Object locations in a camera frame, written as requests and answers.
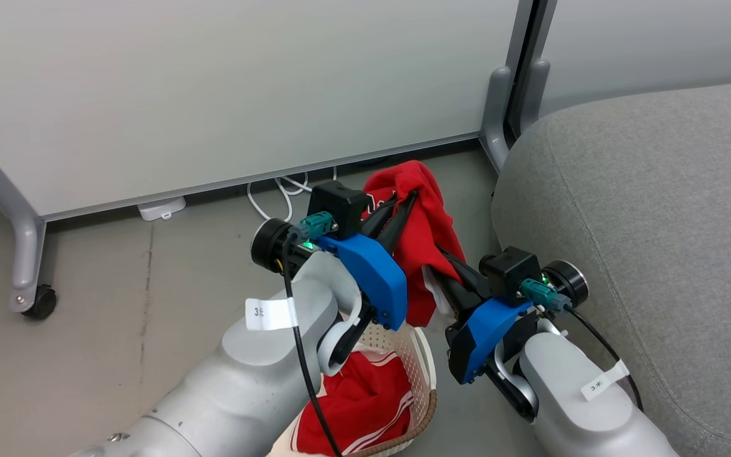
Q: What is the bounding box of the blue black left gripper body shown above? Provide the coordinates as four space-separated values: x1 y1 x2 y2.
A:
251 218 409 331

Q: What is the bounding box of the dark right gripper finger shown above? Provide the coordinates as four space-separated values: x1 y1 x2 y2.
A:
430 272 479 317
438 248 491 298

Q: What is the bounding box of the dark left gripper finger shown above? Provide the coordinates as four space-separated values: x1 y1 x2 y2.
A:
360 195 399 239
375 190 419 256

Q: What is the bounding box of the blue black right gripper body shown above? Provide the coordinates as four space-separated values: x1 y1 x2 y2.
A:
446 259 589 386

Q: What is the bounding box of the red shirt with white print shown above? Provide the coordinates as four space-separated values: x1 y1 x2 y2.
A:
362 160 468 328

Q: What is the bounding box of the cream perforated laundry basket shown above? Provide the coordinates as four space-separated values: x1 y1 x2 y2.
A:
267 321 438 457

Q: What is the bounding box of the white paper tag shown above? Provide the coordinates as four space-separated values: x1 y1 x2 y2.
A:
245 296 300 331
580 359 631 402

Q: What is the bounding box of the red garment with white stripes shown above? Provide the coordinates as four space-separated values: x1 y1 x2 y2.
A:
289 350 416 456

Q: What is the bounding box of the grey fabric sofa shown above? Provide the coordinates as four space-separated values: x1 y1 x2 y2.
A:
491 79 731 457

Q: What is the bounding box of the large white partition panel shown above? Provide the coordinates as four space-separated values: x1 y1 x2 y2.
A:
0 0 534 220

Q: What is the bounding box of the white power adapter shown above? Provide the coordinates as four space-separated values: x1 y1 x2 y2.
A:
137 196 187 222

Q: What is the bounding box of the black caster wheel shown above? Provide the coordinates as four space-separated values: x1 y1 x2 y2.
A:
22 284 58 321

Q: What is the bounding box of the grey partition leg with wheel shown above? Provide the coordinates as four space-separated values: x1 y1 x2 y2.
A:
0 159 46 314

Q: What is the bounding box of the coiled white cable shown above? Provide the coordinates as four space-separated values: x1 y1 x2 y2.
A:
247 166 338 223

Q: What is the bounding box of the black cable with teal plug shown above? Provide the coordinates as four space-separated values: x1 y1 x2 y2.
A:
280 212 345 457
520 279 645 413

